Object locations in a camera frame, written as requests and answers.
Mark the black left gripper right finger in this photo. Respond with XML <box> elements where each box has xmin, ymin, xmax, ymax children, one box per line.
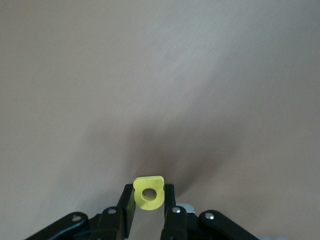
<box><xmin>161</xmin><ymin>184</ymin><xmax>261</xmax><ymax>240</ymax></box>

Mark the yellow foam letter d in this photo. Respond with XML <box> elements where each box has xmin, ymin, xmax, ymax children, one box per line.
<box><xmin>132</xmin><ymin>175</ymin><xmax>165</xmax><ymax>211</ymax></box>

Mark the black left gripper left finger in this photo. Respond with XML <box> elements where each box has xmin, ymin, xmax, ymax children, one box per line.
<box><xmin>24</xmin><ymin>183</ymin><xmax>137</xmax><ymax>240</ymax></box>

